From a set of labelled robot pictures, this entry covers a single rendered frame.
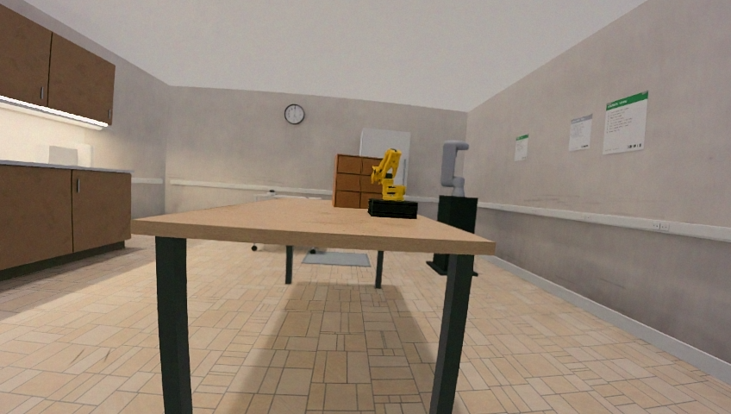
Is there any brown wooden drawer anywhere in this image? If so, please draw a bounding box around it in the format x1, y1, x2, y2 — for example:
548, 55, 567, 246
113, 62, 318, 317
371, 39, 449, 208
335, 191, 359, 208
336, 173, 360, 191
362, 158, 382, 174
360, 175, 383, 192
337, 156, 361, 173
359, 192, 383, 208

